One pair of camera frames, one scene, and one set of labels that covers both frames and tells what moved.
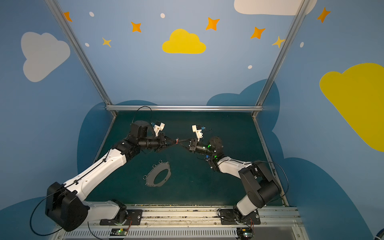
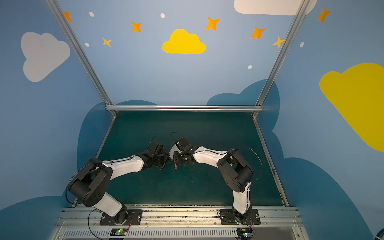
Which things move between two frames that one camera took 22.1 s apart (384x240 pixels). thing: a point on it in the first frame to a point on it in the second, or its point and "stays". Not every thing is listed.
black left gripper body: x=162 y=142 to x=162 y=157
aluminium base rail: x=193 y=223 stays
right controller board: x=244 y=233 stays
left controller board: x=118 y=232 stays
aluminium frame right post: x=300 y=9 stays
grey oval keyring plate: x=150 y=178 to x=171 y=153
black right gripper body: x=193 y=145 to x=179 y=156
